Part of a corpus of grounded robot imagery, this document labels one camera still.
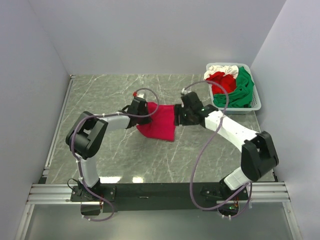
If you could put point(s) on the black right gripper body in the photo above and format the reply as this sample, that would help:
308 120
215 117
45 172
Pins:
185 117

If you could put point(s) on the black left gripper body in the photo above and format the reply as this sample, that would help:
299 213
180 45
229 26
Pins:
144 120

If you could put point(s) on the magenta pink t-shirt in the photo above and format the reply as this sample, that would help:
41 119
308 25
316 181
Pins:
161 126

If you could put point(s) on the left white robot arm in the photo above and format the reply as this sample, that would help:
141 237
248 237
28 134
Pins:
87 134

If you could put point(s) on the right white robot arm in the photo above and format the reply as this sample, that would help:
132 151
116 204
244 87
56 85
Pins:
258 153

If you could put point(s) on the red t-shirt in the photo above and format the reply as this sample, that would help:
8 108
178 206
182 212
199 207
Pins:
227 81

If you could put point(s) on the green t-shirt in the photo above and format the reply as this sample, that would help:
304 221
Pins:
242 96

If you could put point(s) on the white t-shirt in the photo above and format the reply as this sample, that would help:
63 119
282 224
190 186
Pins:
232 70

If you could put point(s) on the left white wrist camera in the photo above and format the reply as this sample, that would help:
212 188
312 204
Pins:
140 94

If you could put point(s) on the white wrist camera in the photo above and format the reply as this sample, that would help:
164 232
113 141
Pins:
140 94
185 91

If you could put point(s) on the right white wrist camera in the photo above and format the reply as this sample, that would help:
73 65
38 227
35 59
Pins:
185 91

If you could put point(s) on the aluminium frame rail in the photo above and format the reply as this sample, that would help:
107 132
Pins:
203 192

